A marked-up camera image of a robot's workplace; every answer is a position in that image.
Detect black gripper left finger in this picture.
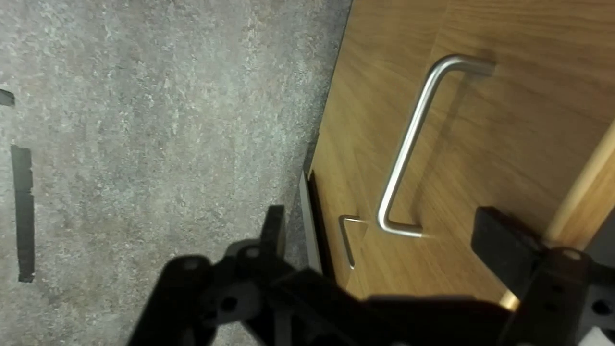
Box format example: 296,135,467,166
127,204,288,346

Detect white drawer with wooden front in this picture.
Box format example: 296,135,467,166
306,0,615,314

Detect silver cabinet door handle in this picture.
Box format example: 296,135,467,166
336,214,371,274

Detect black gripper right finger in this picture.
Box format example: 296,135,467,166
469,204,615,346

